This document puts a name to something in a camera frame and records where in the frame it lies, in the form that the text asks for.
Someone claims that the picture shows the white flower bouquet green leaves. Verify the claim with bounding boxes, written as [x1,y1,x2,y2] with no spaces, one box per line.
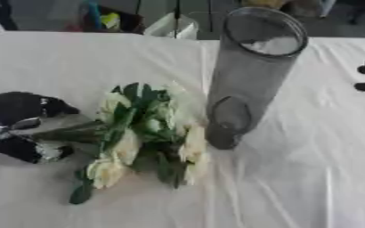
[29,81,214,206]

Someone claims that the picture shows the white bag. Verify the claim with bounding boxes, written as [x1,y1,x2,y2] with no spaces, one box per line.
[142,12,201,40]

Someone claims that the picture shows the black tripod leg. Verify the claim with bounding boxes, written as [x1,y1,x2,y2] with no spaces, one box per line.
[171,0,183,39]

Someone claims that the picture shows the dark bag with yellow item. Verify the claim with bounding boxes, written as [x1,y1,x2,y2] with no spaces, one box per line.
[77,4,147,34]

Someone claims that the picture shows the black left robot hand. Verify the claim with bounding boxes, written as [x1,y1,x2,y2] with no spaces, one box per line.
[0,91,82,165]

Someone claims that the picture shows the tall clear glass vase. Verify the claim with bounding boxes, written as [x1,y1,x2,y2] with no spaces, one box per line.
[204,6,311,151]

